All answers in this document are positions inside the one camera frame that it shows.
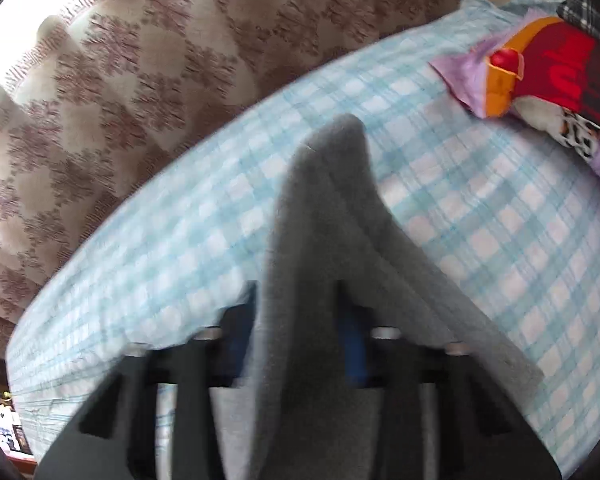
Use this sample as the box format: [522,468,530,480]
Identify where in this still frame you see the brown patterned curtain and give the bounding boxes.
[0,0,460,358]

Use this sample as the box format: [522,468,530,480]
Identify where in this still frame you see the red floral quilt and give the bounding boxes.
[430,10,600,177]

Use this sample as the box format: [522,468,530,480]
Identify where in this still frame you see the blue plaid bed sheet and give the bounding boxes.
[6,0,600,474]

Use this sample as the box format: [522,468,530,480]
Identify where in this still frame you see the grey pants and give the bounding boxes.
[210,112,545,480]

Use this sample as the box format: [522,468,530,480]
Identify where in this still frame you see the black white plaid pillow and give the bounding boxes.
[557,0,600,43]

